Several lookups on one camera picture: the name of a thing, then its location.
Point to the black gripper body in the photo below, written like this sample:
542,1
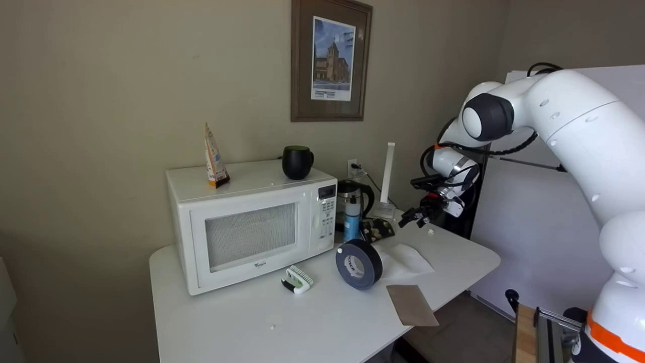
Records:
453,193

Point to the black masking tape roll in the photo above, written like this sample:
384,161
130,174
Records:
360,264

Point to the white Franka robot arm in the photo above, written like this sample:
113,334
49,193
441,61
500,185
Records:
578,133

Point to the black snack packet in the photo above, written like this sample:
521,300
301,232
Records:
379,228

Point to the white paper towel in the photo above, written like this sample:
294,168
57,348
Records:
410,258

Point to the white upright tube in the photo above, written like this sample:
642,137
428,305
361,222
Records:
387,172

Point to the blue bottle white cap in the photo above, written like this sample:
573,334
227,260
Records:
351,224

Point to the black electric kettle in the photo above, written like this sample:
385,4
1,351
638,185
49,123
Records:
356,191

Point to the large white panel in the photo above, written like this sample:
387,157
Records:
536,234

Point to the black mug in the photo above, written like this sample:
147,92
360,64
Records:
297,161

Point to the small green white box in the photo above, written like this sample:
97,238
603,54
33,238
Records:
297,278

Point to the white microwave oven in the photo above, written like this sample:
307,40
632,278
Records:
249,232

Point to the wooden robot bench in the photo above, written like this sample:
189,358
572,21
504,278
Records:
536,334

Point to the brown framed picture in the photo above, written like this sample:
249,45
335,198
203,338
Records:
333,61

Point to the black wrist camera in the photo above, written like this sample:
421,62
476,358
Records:
425,184

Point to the white wall outlet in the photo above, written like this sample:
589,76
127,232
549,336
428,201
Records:
356,165

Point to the black camera mount rod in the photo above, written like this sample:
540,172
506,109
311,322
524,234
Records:
531,164

